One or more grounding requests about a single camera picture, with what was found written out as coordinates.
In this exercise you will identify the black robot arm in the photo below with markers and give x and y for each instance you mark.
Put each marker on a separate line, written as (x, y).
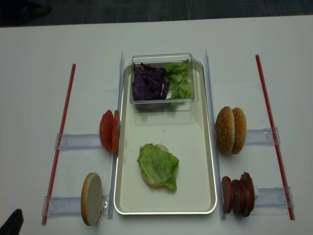
(13, 224)

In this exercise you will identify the green lettuce pieces in container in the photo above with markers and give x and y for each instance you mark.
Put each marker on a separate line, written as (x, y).
(177, 75)

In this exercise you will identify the lettuce leaf on bun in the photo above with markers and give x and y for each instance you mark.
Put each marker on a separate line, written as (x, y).
(156, 164)

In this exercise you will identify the dark red meat patty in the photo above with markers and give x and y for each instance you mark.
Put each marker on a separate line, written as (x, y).
(227, 194)

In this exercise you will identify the stack of meat slices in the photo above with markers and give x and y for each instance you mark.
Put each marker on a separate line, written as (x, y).
(244, 195)

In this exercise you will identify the bottom bun on tray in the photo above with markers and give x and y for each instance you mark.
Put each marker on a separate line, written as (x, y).
(152, 182)

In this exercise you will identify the clear plastic container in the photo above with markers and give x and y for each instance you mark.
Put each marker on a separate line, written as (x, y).
(168, 104)

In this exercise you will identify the purple cabbage shreds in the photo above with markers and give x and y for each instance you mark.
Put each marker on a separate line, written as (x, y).
(149, 83)

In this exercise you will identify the white metal tray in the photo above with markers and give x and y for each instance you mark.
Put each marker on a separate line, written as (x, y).
(186, 134)

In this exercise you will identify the sesame bun top left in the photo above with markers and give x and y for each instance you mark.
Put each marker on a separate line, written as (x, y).
(225, 130)

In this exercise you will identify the sesame bun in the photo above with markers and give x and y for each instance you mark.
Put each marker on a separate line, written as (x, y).
(225, 130)
(240, 130)

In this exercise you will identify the sesame bun top right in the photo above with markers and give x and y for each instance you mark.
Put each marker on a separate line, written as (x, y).
(240, 130)

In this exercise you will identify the upper left clear holder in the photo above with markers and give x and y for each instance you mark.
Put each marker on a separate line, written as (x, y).
(77, 141)

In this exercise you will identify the clear holder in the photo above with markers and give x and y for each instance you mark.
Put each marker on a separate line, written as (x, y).
(270, 202)
(77, 141)
(266, 136)
(61, 206)

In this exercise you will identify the left red strip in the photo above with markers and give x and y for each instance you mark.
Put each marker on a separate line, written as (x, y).
(56, 156)

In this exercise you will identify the red strip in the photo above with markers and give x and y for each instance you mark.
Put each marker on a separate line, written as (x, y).
(56, 156)
(288, 195)

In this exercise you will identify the bun half standing left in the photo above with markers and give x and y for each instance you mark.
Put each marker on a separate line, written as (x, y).
(91, 199)

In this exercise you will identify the upper right clear holder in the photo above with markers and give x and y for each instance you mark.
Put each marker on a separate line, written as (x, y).
(266, 136)

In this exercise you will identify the lower left clear holder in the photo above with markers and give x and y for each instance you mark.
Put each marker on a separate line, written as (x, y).
(61, 206)

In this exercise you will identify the right red strip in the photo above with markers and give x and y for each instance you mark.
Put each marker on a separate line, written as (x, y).
(288, 195)

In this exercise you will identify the lower right clear holder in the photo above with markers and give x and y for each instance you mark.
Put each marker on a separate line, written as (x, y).
(270, 202)

